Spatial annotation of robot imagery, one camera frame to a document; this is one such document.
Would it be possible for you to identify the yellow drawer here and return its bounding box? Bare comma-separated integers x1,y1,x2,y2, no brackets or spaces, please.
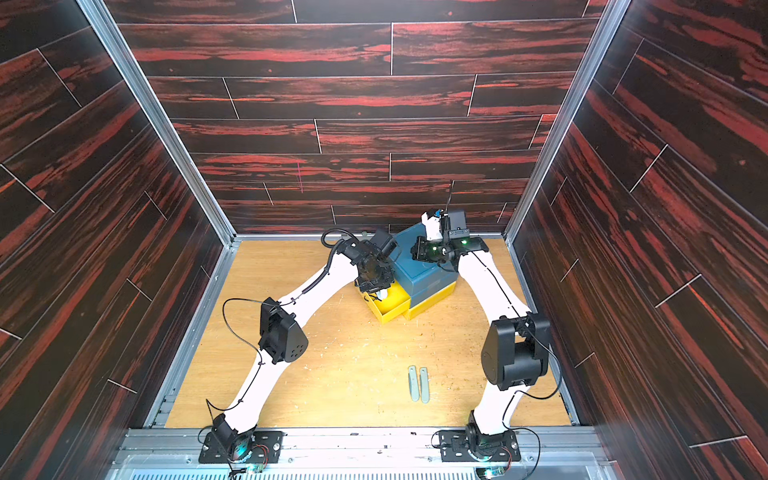
362,281,411,324

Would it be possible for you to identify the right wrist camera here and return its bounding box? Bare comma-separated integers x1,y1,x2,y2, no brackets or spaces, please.
421,209,470,241

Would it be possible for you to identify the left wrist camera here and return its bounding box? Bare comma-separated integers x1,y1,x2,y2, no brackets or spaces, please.
368,229,397,258

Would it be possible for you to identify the teal yellow drawer cabinet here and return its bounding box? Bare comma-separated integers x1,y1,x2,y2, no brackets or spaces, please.
390,223,458,320

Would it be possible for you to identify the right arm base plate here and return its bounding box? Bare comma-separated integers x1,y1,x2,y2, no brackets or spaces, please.
431,427,521,463

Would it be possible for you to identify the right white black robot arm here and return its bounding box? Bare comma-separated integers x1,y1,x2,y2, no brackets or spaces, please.
411,236,552,461

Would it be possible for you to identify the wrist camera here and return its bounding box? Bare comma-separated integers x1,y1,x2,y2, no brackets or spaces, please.
421,209,470,241
368,229,397,258

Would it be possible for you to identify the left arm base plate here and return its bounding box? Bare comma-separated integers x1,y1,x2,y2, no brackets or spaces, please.
198,430,284,465

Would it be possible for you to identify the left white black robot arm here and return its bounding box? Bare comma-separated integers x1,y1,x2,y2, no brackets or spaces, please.
209,227,397,463

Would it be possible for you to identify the aluminium front rail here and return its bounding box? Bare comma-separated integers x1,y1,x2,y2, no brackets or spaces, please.
106,426,622,479

